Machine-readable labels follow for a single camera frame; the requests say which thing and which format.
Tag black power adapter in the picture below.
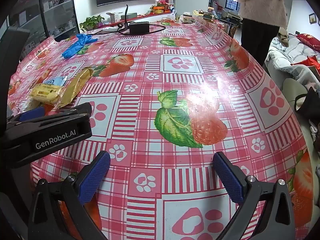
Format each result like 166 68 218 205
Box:
129 22 150 35

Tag potted green plant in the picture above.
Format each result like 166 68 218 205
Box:
79 15 105 32

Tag yellow snack packet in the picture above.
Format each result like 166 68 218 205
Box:
29 83 66 105

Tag red cushion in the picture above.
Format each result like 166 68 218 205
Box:
296 33 320 52

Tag glass display cabinet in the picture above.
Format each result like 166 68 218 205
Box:
5 0 78 53

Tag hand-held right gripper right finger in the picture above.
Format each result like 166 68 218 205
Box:
212 151 295 240

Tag red flower arrangement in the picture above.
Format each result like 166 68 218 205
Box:
151 0 171 15

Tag white television console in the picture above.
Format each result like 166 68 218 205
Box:
100 12 177 28

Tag blue rubber gloves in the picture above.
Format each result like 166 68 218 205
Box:
61 33 98 59

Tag black bag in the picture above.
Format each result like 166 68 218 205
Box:
294 87 320 120

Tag strawberry print tablecloth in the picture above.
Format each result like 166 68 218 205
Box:
7 20 314 240

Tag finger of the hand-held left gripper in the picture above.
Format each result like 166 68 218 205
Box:
7 106 45 126
45 102 92 121

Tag grey covered sofa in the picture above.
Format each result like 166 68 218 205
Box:
264 33 320 92

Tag gold snack packet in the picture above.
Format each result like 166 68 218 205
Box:
53 67 94 108

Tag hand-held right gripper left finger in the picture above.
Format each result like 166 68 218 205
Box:
27 151 112 240

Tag red plastic bag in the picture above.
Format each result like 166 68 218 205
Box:
291 56 320 76

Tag white cardboard box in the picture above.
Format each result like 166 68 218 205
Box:
106 12 121 23

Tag blue snack packet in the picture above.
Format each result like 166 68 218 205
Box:
42 76 68 87

